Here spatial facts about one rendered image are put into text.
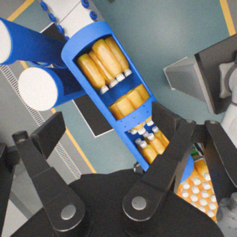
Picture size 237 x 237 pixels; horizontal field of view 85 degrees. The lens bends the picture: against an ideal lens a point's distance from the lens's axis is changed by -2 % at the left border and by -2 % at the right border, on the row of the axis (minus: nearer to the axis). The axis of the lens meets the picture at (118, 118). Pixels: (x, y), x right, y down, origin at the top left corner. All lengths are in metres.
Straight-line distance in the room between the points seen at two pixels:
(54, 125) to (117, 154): 2.07
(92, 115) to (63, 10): 1.21
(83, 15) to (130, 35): 0.96
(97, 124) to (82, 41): 1.39
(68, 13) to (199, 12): 1.44
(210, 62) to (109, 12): 1.41
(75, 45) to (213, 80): 0.69
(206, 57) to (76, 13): 0.76
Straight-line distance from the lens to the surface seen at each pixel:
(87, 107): 1.84
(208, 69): 0.84
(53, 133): 0.17
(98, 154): 2.30
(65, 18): 1.04
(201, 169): 1.06
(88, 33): 0.64
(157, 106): 0.18
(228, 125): 0.77
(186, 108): 1.98
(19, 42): 1.15
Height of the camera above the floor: 1.81
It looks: 69 degrees down
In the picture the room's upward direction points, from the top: 157 degrees counter-clockwise
